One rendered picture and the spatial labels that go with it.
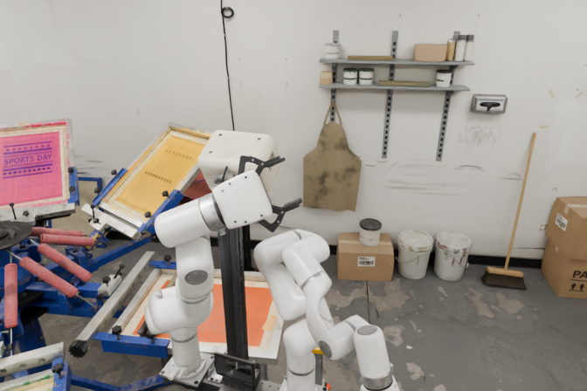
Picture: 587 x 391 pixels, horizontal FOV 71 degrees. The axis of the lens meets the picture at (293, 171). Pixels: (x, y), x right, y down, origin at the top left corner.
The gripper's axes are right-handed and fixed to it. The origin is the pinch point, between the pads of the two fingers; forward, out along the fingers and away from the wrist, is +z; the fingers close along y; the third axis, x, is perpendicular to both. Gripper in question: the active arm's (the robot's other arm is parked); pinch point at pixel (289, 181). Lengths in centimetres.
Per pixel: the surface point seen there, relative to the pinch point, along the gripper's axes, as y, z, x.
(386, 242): -110, 49, 297
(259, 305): -62, -43, 121
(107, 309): -32, -107, 106
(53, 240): 8, -134, 132
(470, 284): -171, 105, 285
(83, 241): 1, -128, 146
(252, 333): -67, -48, 103
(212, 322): -58, -65, 110
